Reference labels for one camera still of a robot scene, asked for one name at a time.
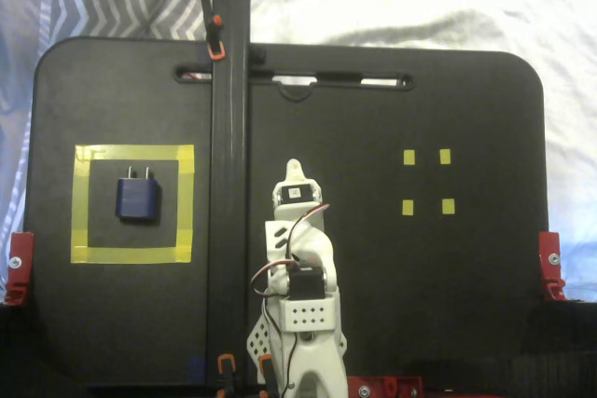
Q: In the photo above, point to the small yellow tape marker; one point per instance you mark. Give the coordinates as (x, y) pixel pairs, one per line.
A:
(407, 208)
(448, 206)
(445, 156)
(409, 157)

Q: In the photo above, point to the orange black spring clamp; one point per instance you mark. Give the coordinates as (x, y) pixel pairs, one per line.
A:
(226, 367)
(213, 34)
(266, 370)

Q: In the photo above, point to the yellow tape square outline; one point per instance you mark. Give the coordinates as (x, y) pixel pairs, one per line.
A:
(130, 152)

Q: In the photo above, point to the blue white charger block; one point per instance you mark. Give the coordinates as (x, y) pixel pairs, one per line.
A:
(137, 200)

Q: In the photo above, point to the black backdrop board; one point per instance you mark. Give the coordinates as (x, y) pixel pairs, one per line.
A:
(564, 337)

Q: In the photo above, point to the black flat beam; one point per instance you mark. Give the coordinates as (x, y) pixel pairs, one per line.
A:
(228, 183)

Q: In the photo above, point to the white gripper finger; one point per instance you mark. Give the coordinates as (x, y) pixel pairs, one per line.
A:
(290, 173)
(299, 173)

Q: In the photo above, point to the red mast base bracket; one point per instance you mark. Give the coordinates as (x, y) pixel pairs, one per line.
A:
(387, 386)

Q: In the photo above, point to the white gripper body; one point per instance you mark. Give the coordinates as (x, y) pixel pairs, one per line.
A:
(295, 193)

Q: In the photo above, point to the red plastic clamp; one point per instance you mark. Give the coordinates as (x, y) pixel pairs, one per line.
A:
(549, 244)
(21, 249)

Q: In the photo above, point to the blue tape piece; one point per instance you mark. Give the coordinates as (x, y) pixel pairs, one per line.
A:
(196, 367)

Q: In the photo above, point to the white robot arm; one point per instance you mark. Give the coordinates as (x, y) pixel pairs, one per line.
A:
(312, 249)

